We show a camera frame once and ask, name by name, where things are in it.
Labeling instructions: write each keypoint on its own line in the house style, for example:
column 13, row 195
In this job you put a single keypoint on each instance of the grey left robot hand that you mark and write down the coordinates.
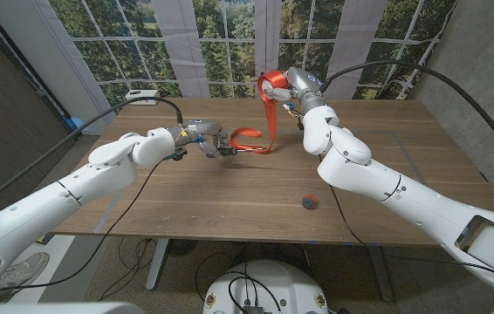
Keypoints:
column 205, row 128

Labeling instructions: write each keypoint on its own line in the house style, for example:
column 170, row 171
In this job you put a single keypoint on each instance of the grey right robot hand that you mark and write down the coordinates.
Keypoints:
column 306, row 85

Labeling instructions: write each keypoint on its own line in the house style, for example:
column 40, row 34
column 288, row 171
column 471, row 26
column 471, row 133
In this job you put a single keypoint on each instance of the orange ribbon roll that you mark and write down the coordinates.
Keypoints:
column 271, row 118

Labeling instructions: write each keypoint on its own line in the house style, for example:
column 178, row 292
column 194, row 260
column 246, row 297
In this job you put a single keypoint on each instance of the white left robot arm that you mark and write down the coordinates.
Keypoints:
column 98, row 174

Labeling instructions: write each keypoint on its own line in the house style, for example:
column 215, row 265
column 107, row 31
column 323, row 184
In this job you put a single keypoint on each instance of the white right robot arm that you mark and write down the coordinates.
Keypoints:
column 360, row 174

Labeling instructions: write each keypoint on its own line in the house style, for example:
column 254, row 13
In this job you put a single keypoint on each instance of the small grey red ball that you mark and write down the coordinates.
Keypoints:
column 309, row 202

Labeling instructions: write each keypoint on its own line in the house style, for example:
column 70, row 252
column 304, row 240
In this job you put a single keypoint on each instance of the white power strip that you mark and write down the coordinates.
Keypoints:
column 142, row 93

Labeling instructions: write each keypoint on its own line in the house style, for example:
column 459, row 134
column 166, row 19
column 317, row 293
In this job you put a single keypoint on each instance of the printed window backdrop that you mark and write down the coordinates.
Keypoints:
column 229, row 54

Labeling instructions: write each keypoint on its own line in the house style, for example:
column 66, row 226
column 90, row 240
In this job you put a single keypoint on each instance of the black ribbed round object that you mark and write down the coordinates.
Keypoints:
column 181, row 247

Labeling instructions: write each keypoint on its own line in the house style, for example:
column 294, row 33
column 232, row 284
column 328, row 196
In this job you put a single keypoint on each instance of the small blue object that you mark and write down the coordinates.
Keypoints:
column 76, row 123

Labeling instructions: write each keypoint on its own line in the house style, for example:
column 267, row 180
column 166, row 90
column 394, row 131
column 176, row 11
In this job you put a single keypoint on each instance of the white table leg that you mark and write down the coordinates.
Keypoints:
column 157, row 266

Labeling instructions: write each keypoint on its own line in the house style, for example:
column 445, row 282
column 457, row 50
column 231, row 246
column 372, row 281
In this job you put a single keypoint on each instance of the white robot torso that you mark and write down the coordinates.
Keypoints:
column 273, row 288

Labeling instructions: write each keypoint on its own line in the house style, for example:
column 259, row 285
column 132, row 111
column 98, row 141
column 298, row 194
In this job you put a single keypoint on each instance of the printed floor mat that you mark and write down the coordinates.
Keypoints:
column 59, row 253

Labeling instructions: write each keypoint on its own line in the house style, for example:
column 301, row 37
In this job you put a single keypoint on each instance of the grey table leg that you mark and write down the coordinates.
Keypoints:
column 381, row 275

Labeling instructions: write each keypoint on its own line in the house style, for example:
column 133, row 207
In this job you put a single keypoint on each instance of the grey sneaker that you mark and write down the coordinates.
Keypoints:
column 24, row 270

